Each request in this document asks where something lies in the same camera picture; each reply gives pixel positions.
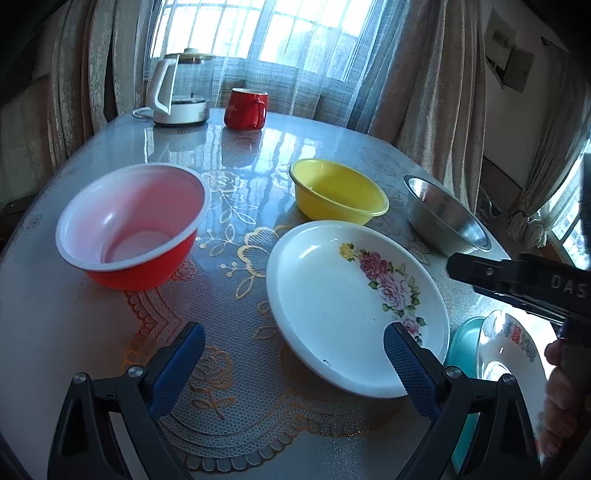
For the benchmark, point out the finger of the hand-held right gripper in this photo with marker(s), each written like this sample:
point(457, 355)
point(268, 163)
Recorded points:
point(471, 270)

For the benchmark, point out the stainless steel bowl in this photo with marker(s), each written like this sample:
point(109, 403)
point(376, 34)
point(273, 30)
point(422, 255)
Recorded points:
point(443, 217)

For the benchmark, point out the yellow plastic bowl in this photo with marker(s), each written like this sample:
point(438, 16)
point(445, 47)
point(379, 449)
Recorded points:
point(332, 189)

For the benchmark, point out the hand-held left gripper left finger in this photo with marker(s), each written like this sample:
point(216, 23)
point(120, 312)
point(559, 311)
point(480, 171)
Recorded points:
point(178, 369)

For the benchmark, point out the grey wall box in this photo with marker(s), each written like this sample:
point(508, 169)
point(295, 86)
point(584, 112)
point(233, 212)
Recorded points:
point(512, 55)

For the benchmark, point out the white kettle base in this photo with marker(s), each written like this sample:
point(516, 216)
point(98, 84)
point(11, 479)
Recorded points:
point(184, 116)

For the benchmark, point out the beige curtain with tieback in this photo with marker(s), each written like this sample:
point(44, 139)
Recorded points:
point(554, 161)

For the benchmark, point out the teal plate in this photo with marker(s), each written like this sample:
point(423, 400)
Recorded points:
point(464, 346)

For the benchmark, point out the white sheer curtain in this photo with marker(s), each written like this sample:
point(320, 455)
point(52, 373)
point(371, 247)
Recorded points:
point(286, 55)

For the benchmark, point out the person's right hand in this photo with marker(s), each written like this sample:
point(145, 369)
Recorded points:
point(568, 392)

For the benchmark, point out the white plate red print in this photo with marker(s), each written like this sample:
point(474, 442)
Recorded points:
point(498, 341)

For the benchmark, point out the barred window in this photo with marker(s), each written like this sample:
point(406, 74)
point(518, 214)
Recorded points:
point(314, 27)

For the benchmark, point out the white floral plate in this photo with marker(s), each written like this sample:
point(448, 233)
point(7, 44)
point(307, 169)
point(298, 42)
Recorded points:
point(323, 295)

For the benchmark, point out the red mug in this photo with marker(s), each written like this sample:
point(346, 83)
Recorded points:
point(242, 110)

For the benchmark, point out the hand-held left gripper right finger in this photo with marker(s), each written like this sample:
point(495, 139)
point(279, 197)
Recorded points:
point(408, 364)

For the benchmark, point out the red bowl white inside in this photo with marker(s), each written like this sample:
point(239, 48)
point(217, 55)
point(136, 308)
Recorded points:
point(138, 221)

